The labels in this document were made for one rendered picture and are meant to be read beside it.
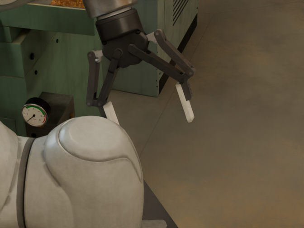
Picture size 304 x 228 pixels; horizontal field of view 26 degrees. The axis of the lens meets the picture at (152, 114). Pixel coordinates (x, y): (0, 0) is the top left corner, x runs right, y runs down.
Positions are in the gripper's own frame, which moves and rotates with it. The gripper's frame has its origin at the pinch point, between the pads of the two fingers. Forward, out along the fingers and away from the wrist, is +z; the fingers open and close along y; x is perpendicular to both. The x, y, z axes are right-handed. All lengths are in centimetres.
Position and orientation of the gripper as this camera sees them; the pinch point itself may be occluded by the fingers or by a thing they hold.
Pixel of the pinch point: (153, 124)
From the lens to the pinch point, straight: 115.6
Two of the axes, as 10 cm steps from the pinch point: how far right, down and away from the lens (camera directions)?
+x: -2.2, 2.6, -9.4
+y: -9.2, 2.6, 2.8
